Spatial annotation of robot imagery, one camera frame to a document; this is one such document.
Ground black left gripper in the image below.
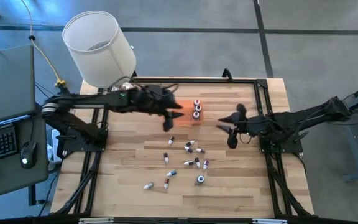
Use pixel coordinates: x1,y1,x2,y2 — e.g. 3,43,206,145
134,84,185,133

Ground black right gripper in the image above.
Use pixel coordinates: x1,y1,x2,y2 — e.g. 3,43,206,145
216,103,259,149

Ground orange plastic tray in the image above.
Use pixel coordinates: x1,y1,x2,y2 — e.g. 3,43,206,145
174,98,204,127

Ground white shade table lamp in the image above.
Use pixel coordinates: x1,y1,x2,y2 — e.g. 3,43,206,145
62,10,137,94

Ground black computer mouse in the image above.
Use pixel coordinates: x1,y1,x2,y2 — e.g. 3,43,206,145
19,140,39,170

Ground grey computer monitor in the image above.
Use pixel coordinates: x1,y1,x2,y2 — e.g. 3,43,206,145
0,44,37,127

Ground grey desk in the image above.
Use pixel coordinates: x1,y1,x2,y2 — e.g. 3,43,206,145
0,113,50,203

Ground black aluminium extrusion frame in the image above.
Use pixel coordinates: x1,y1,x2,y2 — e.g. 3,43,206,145
50,76,315,218

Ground silver bracket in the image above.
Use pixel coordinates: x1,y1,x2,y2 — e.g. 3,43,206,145
252,218,288,224
78,217,115,224

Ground yellow power cable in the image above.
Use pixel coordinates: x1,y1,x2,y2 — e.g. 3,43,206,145
20,0,67,88

